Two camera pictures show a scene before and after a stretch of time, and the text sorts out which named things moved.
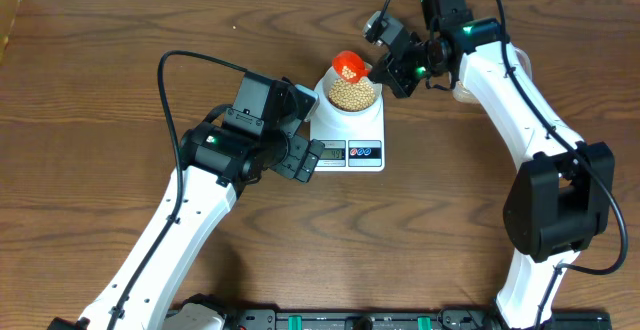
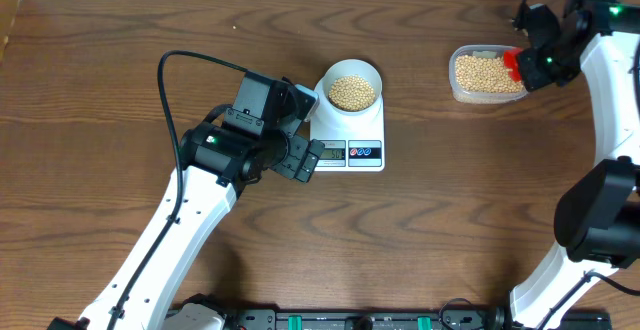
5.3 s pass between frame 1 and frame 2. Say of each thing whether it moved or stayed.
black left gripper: stayed
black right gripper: moved
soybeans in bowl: stayed
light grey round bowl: stayed
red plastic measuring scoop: moved
